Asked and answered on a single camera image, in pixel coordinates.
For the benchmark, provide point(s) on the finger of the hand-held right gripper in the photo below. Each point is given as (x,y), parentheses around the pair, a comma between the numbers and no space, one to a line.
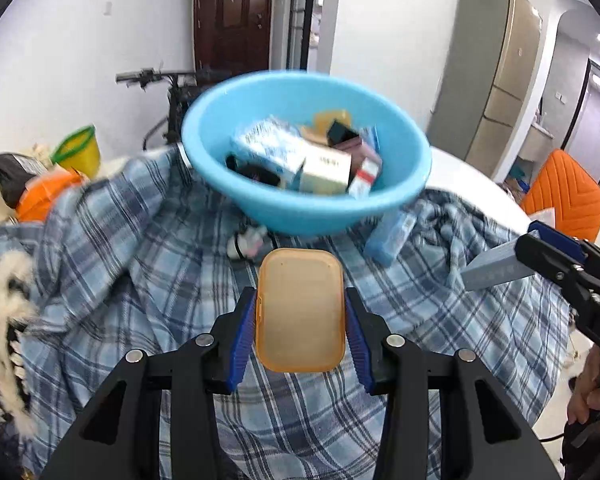
(555,239)
(545,260)

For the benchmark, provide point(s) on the person's right hand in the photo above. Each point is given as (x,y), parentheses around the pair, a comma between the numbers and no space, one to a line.
(580,392)

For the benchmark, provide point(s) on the pink box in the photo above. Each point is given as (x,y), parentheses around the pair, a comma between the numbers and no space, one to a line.
(362,152)

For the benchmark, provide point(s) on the black framed glass door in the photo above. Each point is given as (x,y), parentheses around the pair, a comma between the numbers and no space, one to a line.
(302,10)

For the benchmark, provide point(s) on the white barcode box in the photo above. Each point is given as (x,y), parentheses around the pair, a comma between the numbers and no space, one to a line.
(325,167)

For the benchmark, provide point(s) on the orange chair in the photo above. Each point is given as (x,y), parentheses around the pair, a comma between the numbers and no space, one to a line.
(565,195)

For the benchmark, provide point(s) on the light blue box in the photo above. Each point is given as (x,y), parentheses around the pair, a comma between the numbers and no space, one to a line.
(390,237)

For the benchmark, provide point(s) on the black white fur knit garment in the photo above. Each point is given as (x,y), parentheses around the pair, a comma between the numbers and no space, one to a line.
(0,340)

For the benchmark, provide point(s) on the green yellow bucket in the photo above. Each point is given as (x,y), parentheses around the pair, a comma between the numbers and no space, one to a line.
(77,152)

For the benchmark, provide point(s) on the black plastic bag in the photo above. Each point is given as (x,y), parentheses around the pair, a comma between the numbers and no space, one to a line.
(7,175)

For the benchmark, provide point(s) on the blue plaid cloth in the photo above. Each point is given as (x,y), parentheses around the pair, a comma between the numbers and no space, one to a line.
(130,285)

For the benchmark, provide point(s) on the brown entrance door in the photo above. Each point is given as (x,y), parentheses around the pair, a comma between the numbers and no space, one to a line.
(232,15)

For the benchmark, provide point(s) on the grey gold refrigerator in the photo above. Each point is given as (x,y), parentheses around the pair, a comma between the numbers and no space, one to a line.
(485,85)

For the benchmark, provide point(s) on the small plush toy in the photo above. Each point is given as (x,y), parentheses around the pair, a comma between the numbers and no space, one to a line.
(245,244)

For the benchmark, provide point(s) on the small black box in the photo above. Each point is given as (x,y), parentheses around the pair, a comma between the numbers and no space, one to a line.
(342,132)

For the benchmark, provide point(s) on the blue packet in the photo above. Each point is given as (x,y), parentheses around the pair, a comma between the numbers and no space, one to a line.
(371,136)

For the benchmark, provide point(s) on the blue plastic basin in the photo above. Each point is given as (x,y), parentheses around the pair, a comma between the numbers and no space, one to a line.
(220,160)

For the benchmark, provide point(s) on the grey blue slim box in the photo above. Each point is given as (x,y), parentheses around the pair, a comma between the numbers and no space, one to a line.
(495,267)

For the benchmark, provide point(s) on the orange container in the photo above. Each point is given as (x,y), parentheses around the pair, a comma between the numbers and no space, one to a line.
(45,197)

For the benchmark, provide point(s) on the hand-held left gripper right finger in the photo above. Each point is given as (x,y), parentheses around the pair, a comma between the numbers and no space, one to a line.
(358,342)

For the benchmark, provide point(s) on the orange soap box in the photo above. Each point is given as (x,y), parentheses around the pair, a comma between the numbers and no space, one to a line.
(300,310)
(325,121)

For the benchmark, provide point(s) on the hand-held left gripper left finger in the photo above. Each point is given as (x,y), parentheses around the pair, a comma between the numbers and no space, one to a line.
(245,340)

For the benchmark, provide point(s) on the black bicycle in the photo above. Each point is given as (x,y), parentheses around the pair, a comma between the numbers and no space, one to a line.
(180,95)

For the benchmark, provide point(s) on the red white box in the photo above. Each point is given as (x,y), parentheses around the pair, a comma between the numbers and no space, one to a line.
(362,180)

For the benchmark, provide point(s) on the blue white illustrated carton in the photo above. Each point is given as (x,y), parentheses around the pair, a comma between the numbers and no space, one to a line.
(267,150)

